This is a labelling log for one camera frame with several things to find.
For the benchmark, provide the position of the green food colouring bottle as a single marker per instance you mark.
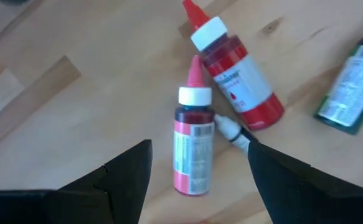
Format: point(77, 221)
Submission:
point(349, 90)

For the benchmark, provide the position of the small white-tipped tube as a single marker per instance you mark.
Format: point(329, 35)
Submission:
point(229, 130)

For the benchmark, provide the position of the red-tipped food colouring bottle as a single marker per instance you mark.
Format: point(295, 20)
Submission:
point(240, 81)

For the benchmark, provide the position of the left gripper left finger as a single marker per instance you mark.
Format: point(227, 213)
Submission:
point(115, 189)

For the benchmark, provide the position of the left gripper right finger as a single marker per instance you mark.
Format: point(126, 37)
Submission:
point(293, 193)

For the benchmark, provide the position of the pink-tipped food colouring bottle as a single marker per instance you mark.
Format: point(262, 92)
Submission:
point(193, 149)

